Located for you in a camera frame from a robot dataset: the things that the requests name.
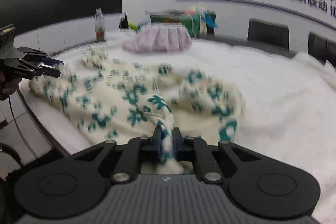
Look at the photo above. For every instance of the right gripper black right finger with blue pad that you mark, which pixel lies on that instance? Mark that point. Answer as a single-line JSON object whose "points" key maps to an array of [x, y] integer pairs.
{"points": [[198, 152]]}

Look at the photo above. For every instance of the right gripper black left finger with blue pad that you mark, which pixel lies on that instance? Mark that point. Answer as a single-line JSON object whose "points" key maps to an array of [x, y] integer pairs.
{"points": [[133, 154]]}

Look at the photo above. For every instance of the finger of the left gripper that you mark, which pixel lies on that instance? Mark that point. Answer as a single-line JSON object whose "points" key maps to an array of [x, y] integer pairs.
{"points": [[14, 68], [37, 56]]}

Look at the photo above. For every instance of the cream garment teal flower print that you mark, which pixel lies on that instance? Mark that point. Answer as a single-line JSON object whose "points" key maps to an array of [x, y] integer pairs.
{"points": [[124, 100]]}

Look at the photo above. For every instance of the clear plastic bottle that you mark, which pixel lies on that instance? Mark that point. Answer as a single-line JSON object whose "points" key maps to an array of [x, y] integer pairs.
{"points": [[99, 25]]}

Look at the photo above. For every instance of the black walkie talkie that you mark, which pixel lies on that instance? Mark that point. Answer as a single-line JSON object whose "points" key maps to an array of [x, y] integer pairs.
{"points": [[123, 24]]}

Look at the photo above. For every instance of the white towel table cover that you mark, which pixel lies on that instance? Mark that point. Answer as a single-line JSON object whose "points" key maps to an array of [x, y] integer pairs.
{"points": [[283, 108]]}

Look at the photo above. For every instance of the yellow green toy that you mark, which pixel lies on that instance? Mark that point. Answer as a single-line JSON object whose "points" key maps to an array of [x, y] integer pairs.
{"points": [[133, 26]]}

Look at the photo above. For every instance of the pink floral skirt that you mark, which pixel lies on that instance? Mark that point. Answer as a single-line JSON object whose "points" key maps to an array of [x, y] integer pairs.
{"points": [[159, 37]]}

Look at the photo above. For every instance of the blue plastic bag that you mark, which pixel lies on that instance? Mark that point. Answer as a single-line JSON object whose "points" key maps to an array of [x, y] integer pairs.
{"points": [[209, 17]]}

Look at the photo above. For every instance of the green cardboard box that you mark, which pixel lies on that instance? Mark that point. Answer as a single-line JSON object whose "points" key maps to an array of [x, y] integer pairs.
{"points": [[191, 19]]}

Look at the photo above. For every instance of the black chair back left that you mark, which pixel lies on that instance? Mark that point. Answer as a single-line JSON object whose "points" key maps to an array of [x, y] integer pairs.
{"points": [[269, 33]]}

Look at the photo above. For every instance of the black chair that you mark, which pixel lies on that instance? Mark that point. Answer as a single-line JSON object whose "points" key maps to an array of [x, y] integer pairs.
{"points": [[321, 48], [269, 33]]}

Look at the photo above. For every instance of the black chair back right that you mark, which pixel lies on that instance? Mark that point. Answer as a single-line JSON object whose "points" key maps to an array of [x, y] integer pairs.
{"points": [[321, 48]]}

